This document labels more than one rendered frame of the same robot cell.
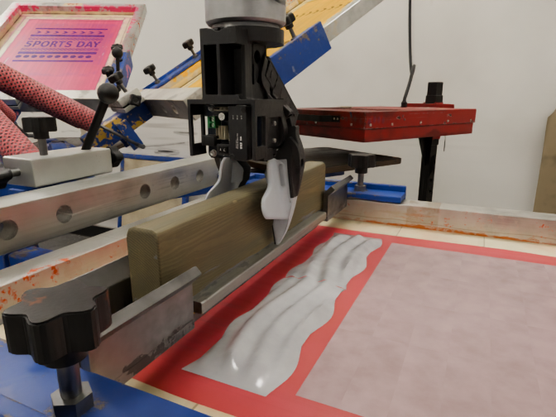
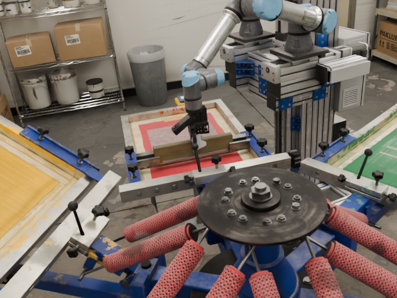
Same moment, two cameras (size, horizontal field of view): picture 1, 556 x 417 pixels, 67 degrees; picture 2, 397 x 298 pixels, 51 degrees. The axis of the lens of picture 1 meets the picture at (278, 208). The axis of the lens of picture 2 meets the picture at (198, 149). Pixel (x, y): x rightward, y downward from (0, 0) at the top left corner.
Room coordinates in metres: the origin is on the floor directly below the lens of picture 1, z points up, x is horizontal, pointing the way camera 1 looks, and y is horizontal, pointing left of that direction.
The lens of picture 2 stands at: (1.38, 1.36, 1.88)
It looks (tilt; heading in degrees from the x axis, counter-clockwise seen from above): 28 degrees down; 234
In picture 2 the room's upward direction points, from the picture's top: 6 degrees counter-clockwise
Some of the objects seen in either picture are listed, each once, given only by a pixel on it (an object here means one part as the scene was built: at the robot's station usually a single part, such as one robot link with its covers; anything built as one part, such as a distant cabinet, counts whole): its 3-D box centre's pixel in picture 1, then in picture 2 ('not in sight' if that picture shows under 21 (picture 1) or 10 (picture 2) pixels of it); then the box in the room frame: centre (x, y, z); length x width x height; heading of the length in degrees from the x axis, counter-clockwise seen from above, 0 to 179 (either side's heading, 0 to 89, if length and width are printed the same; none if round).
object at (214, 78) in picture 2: not in sight; (208, 78); (0.33, 0.02, 1.31); 0.11 x 0.11 x 0.08; 88
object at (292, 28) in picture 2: not in sight; (300, 17); (-0.37, -0.07, 1.42); 0.13 x 0.12 x 0.14; 88
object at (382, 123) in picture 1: (377, 120); not in sight; (1.62, -0.37, 1.06); 0.61 x 0.46 x 0.12; 125
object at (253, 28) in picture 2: not in sight; (250, 25); (-0.49, -0.55, 1.31); 0.15 x 0.15 x 0.10
